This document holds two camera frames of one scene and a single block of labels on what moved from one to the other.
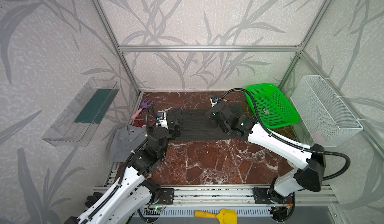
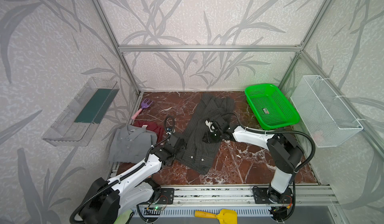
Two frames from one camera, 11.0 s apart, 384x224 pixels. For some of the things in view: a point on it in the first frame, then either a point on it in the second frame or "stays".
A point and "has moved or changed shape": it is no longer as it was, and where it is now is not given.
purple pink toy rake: x=144 y=105 stays
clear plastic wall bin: x=77 y=125 stays
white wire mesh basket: x=327 y=119 stays
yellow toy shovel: x=225 y=216 stays
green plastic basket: x=275 y=110 stays
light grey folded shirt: x=124 y=141 stays
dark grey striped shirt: x=195 y=126 has moved or changed shape
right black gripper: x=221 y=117 -> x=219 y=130
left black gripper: x=174 y=124 -> x=180 y=144
